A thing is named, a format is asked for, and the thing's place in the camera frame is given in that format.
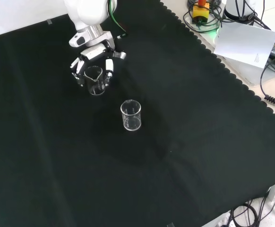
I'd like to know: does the black cable bundle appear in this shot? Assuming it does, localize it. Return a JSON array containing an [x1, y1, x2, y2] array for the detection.
[[229, 195, 275, 227]]

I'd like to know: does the yellow stop button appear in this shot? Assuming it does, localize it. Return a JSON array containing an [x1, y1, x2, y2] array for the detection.
[[192, 0, 210, 25]]

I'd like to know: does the black coiled cable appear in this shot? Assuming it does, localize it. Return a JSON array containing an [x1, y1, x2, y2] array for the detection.
[[259, 60, 275, 110]]

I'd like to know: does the green looped cable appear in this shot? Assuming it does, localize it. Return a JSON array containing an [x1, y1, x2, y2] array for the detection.
[[182, 8, 221, 34]]

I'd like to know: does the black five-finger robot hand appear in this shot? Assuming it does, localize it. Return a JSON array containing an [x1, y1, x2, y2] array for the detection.
[[69, 32, 127, 87]]

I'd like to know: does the black table cloth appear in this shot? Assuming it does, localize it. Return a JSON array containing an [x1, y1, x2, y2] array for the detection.
[[0, 0, 275, 227]]

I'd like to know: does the clear glass beaker with spout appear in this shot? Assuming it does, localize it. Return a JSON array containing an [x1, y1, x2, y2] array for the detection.
[[84, 66, 106, 96]]

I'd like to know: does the pale board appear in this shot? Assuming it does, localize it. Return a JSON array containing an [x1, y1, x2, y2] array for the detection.
[[213, 23, 275, 70]]

